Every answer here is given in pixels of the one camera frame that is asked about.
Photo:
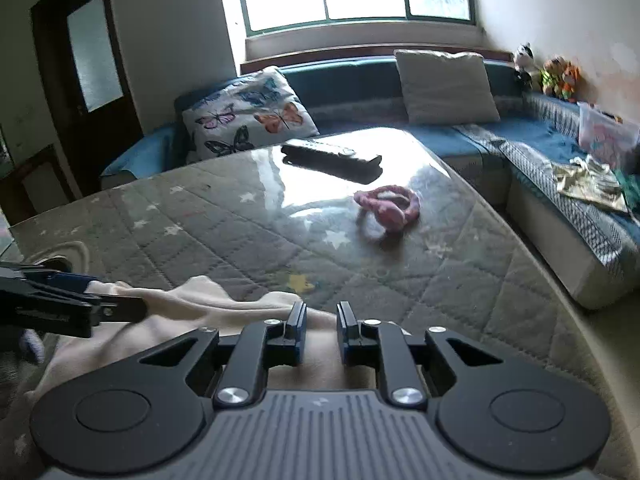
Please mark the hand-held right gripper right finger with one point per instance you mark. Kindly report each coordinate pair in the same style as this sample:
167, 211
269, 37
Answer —
345, 332

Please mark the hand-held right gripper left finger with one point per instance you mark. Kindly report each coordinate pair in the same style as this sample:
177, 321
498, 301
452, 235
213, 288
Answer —
298, 327

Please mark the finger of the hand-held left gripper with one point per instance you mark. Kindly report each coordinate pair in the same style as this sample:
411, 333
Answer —
45, 277
55, 310

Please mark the beige cloth garment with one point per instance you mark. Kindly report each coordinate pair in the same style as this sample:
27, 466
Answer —
200, 305

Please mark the low dark wooden cabinet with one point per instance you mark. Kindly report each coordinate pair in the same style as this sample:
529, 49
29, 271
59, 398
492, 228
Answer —
45, 180

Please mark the pink fluffy headband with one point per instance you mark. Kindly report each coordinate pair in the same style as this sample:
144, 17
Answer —
390, 215

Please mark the grey star quilted table cover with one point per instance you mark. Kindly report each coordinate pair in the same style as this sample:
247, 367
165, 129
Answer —
225, 220

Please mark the dark wooden glass door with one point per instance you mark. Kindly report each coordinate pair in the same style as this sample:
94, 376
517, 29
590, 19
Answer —
105, 135

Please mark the black remote control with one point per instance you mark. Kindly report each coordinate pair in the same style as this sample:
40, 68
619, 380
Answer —
325, 152

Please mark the butterfly print pillow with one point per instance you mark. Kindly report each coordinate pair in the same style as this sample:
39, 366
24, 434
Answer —
240, 115

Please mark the blue sofa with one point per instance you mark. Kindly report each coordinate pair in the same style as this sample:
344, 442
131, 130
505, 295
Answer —
480, 145

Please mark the plain beige pillow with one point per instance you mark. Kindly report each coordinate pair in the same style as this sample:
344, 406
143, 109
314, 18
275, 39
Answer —
445, 90

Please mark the patterned cloth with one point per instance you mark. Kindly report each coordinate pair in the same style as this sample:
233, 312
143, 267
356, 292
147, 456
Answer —
590, 180

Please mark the panda plush toy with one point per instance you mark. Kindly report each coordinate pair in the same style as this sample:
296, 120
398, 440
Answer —
524, 62

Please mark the clear plastic bag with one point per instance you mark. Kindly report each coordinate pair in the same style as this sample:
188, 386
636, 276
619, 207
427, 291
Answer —
607, 137

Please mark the yellow green plush toy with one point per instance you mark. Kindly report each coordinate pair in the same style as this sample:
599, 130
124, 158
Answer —
551, 77

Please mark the orange plush toy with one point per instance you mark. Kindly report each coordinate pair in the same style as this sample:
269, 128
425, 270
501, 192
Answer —
569, 82

